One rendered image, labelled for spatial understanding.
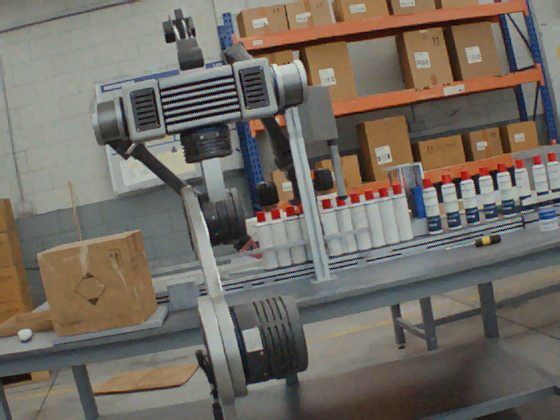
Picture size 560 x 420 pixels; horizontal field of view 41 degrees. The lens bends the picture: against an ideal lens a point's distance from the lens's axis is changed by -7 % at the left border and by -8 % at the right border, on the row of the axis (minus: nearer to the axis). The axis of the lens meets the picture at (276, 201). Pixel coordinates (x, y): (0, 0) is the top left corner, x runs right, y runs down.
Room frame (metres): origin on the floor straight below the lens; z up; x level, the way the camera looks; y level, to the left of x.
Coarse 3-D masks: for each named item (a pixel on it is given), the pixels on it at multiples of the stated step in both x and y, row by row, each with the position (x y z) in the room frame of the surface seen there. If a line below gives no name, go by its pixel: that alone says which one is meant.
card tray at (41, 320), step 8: (32, 312) 2.92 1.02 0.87; (40, 312) 2.92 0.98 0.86; (48, 312) 2.92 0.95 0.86; (8, 320) 2.81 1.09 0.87; (16, 320) 2.90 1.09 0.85; (24, 320) 2.92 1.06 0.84; (32, 320) 2.92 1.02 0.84; (40, 320) 2.67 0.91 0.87; (48, 320) 2.67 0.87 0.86; (0, 328) 2.66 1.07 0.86; (8, 328) 2.66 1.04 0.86; (16, 328) 2.66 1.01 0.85; (24, 328) 2.66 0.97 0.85; (32, 328) 2.66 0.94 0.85; (40, 328) 2.67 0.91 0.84; (48, 328) 2.67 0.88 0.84; (0, 336) 2.66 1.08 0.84
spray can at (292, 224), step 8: (288, 208) 2.80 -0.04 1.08; (288, 216) 2.81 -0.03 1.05; (296, 216) 2.81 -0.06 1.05; (288, 224) 2.80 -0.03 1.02; (296, 224) 2.80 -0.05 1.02; (288, 232) 2.81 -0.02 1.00; (296, 232) 2.80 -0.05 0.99; (288, 240) 2.81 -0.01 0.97; (296, 240) 2.80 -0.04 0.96; (296, 248) 2.80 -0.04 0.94; (304, 248) 2.81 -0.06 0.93; (296, 256) 2.80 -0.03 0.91; (304, 256) 2.80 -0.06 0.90; (296, 264) 2.80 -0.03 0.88
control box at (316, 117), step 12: (312, 96) 2.68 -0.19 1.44; (324, 96) 2.75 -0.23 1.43; (300, 108) 2.66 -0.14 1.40; (312, 108) 2.66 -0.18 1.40; (324, 108) 2.73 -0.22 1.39; (300, 120) 2.66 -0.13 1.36; (312, 120) 2.65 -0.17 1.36; (324, 120) 2.72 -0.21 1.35; (312, 132) 2.64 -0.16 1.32; (324, 132) 2.70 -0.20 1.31; (336, 132) 2.77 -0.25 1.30
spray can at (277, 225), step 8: (272, 216) 2.81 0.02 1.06; (280, 216) 2.81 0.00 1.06; (272, 224) 2.80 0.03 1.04; (280, 224) 2.79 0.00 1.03; (272, 232) 2.81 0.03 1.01; (280, 232) 2.79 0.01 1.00; (280, 240) 2.79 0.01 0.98; (288, 248) 2.80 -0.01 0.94; (280, 256) 2.79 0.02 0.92; (288, 256) 2.80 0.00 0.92; (280, 264) 2.80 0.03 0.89; (288, 264) 2.79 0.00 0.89
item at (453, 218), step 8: (448, 176) 2.82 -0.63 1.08; (448, 184) 2.82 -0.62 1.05; (448, 192) 2.81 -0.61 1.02; (448, 200) 2.82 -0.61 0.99; (456, 200) 2.82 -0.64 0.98; (448, 208) 2.82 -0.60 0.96; (456, 208) 2.82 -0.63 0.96; (448, 216) 2.82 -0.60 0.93; (456, 216) 2.81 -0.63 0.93; (448, 224) 2.83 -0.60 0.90; (456, 224) 2.81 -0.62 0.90
